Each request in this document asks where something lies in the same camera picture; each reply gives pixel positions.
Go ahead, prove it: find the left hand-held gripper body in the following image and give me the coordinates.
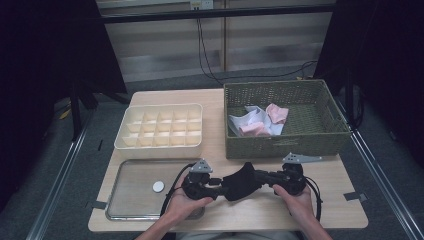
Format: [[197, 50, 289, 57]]
[[181, 158, 218, 201]]

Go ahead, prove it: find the person's left hand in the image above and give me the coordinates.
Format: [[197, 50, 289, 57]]
[[164, 176, 214, 228]]

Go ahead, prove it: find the black wall cable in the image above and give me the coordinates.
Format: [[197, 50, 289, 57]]
[[196, 18, 319, 87]]

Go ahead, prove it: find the white wall socket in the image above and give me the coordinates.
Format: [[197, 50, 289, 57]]
[[189, 0, 214, 10]]

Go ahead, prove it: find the cream divided storage box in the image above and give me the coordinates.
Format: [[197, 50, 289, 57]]
[[113, 103, 204, 160]]

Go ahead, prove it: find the black metal stand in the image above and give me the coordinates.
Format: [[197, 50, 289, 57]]
[[68, 79, 131, 141], [344, 76, 364, 129]]

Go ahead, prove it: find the clear plastic lid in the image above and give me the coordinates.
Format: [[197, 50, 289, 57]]
[[105, 158, 207, 222]]

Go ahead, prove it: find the person's right hand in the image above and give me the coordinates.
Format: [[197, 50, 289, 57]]
[[272, 184, 316, 224]]

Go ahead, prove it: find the black sock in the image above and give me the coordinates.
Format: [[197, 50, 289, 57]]
[[229, 162, 264, 188], [221, 162, 264, 202]]

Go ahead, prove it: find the right hand-held gripper cable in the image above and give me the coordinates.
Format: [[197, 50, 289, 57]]
[[304, 176, 324, 222]]

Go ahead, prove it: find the green woven basket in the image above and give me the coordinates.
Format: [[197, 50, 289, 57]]
[[223, 78, 352, 160]]

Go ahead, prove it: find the black horizontal bar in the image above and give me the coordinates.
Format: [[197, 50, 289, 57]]
[[99, 3, 338, 24]]

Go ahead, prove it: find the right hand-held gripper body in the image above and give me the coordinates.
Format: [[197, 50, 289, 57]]
[[271, 152, 323, 197]]

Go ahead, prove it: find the metal floor rail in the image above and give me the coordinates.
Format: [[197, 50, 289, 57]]
[[334, 98, 424, 240], [26, 109, 98, 240]]

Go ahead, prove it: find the black curtain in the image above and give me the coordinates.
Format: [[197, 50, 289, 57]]
[[0, 0, 128, 211], [313, 0, 424, 168]]

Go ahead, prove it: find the pink sock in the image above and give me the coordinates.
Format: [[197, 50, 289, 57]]
[[238, 121, 271, 137], [265, 103, 290, 125]]

